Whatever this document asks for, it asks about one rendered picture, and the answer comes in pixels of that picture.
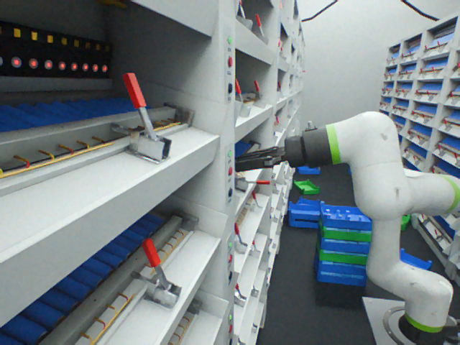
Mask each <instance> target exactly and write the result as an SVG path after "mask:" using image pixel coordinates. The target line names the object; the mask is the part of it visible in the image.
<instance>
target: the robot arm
mask: <svg viewBox="0 0 460 345"><path fill-rule="evenodd" d="M285 161H288V163H289V166H290V168H297V167H304V166H305V164H306V163H307V164H308V168H309V169H313V168H317V170H320V167H325V166H329V165H336V164H341V163H347V164H348V165H349V167H350V170H351V176H352V180H353V186H354V199H355V202H356V205H357V207H358V209H359V211H360V212H361V213H362V214H364V215H365V216H366V217H367V218H371V219H372V233H371V242H370V248H369V254H368V258H367V264H366V274H367V277H368V278H369V279H370V281H371V282H373V283H374V284H375V285H377V286H379V287H381V288H383V289H385V290H387V291H389V292H391V293H392V294H394V295H396V296H398V297H400V298H402V299H403V300H404V301H405V304H404V311H405V312H404V314H403V315H402V316H400V317H399V319H398V328H399V330H400V332H401V334H402V335H403V336H404V337H405V338H407V339H409V340H410V341H412V342H413V343H415V344H417V345H444V342H445V341H448V342H450V343H452V344H458V343H459V338H458V334H459V333H460V331H459V330H458V326H460V319H454V318H453V317H451V316H448V315H447V314H448V311H449V306H450V303H451V297H452V293H453V288H452V286H451V284H450V282H449V281H448V280H447V279H446V278H444V277H442V276H441V275H439V274H436V273H433V272H429V271H427V270H422V269H419V268H417V267H413V266H410V265H408V264H405V263H404V262H402V261H401V260H400V227H401V221H402V216H403V215H405V214H409V213H422V214H425V215H429V216H437V215H444V214H450V213H455V212H457V211H460V179H458V178H456V177H454V176H452V175H437V174H430V173H423V172H416V171H412V170H407V169H404V168H403V164H402V159H401V154H400V146H399V141H398V135H397V128H396V126H395V124H394V122H393V121H392V120H391V119H390V118H389V117H388V116H386V115H384V114H382V113H380V112H376V111H368V112H364V113H361V114H358V115H357V116H355V117H352V118H350V119H347V120H345V121H341V122H338V123H335V124H329V125H326V126H313V124H312V122H311V121H309V122H308V128H305V129H304V130H303V131H302V136H300V135H299V134H298V135H295V136H291V137H286V138H285V146H284V147H279V146H277V145H275V146H274V147H270V148H267V149H261V150H257V151H254V152H249V153H245V154H241V156H238V157H234V171H236V173H240V172H246V171H251V170H260V169H269V168H270V169H272V168H274V167H275V166H276V165H281V162H285Z"/></svg>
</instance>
